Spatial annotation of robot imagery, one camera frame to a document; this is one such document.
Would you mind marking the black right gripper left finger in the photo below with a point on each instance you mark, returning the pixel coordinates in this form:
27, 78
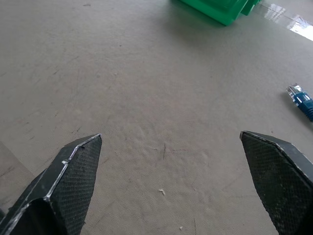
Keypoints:
66, 191

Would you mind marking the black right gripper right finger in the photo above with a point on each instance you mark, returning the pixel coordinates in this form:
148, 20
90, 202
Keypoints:
281, 181

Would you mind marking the green plastic bin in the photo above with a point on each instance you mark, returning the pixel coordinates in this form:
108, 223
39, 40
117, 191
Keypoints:
250, 6
210, 9

